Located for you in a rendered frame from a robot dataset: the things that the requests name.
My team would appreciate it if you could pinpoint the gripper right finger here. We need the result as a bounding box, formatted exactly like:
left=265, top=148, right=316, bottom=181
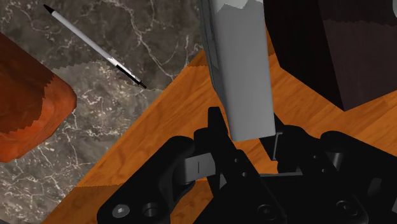
left=260, top=114, right=397, bottom=224

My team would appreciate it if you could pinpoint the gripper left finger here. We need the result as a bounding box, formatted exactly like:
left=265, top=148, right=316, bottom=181
left=96, top=106, right=263, bottom=224

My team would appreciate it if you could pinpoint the grey flat box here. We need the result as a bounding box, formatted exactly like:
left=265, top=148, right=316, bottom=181
left=200, top=0, right=277, bottom=142

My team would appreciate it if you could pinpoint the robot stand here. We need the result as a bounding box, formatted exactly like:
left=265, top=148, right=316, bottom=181
left=263, top=0, right=397, bottom=112

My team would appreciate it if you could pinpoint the white and black pen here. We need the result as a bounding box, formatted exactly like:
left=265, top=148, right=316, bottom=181
left=43, top=3, right=148, bottom=90

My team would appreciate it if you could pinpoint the red-brown wooden box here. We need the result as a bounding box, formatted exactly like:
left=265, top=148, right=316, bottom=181
left=0, top=32, right=78, bottom=164

